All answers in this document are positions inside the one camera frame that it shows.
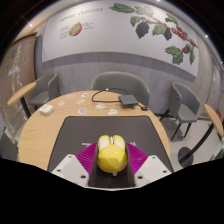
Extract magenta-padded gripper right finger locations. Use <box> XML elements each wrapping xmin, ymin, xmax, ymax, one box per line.
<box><xmin>124</xmin><ymin>142</ymin><xmax>174</xmax><ymax>189</ymax></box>

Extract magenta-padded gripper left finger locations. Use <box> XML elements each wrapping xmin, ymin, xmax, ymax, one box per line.
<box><xmin>50</xmin><ymin>142</ymin><xmax>101</xmax><ymax>189</ymax></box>

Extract yellow computer mouse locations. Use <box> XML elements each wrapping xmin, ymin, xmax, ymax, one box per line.
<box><xmin>96</xmin><ymin>134</ymin><xmax>129</xmax><ymax>175</ymax></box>

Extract dark grey mouse pad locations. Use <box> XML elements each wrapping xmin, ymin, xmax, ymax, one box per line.
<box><xmin>47</xmin><ymin>115</ymin><xmax>175</xmax><ymax>175</ymax></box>

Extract small white card box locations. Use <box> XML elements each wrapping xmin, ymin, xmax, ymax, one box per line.
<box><xmin>37</xmin><ymin>103</ymin><xmax>55</xmax><ymax>117</ymax></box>

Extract dark grey hub box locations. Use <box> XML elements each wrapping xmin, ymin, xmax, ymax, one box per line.
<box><xmin>117</xmin><ymin>93</ymin><xmax>140</xmax><ymax>109</ymax></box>

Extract black cable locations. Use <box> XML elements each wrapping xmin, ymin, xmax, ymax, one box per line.
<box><xmin>91</xmin><ymin>87</ymin><xmax>130</xmax><ymax>104</ymax></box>

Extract brown perforated wall panel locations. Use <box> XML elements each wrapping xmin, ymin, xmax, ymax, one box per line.
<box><xmin>0</xmin><ymin>34</ymin><xmax>38</xmax><ymax>136</ymax></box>

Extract plant print wall mural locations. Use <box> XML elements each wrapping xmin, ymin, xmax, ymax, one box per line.
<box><xmin>41</xmin><ymin>1</ymin><xmax>200</xmax><ymax>78</ymax></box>

